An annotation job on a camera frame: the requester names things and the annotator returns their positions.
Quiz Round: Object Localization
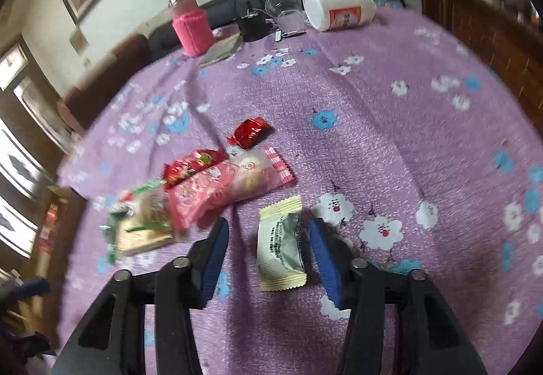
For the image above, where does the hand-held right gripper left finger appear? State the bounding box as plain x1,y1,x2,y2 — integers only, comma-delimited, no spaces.
50,217,230,375

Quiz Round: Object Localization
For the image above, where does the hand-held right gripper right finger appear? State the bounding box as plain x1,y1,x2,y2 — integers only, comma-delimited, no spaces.
309,218,488,375

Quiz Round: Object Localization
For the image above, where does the cream and grey snack packet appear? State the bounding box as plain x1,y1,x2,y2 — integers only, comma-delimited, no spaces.
257,194,312,292

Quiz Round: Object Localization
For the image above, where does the pink long snack packet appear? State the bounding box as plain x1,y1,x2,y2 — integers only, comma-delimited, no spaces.
167,146,295,231

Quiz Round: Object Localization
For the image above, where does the green and cream snack packet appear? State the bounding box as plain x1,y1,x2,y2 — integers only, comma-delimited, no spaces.
100,180,183,263

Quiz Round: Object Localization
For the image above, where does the red snack packet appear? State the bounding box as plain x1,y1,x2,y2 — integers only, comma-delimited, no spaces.
162,148,227,190

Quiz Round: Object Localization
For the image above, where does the small red candy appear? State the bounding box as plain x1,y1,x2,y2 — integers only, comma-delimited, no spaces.
227,116,272,149

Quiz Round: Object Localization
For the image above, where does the purple floral tablecloth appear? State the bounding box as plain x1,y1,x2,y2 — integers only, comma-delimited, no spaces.
55,7,543,375

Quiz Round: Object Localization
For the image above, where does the small worn booklet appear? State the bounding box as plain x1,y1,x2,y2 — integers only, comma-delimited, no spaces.
199,34,243,68

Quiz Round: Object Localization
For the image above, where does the pink sleeved bottle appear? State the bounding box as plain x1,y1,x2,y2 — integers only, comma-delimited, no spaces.
167,0,215,58

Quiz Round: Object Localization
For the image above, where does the clear plastic cup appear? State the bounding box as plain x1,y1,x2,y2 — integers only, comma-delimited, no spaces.
265,0,307,33

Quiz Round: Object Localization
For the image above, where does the dark sofa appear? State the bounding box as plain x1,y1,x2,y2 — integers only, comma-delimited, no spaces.
57,0,408,134

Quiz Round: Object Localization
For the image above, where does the white plastic jar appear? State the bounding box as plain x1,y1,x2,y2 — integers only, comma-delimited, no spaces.
302,0,377,33

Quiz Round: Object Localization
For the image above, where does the wooden door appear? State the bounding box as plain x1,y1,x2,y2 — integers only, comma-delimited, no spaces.
409,0,543,104

